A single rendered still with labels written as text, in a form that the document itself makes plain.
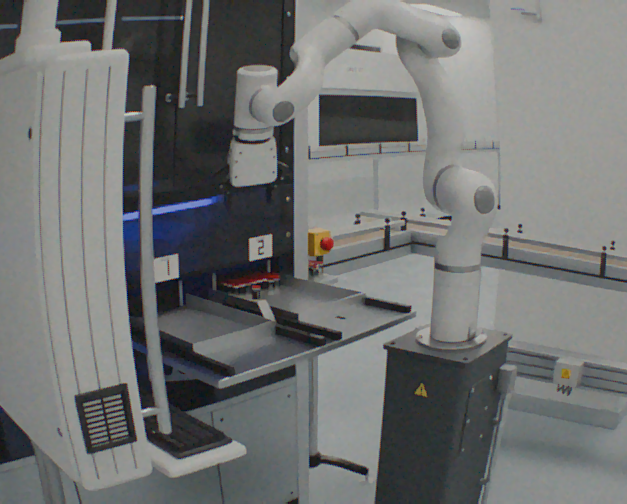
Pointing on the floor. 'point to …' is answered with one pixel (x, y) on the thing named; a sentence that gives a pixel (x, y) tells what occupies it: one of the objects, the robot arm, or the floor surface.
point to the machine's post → (294, 266)
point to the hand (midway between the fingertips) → (249, 202)
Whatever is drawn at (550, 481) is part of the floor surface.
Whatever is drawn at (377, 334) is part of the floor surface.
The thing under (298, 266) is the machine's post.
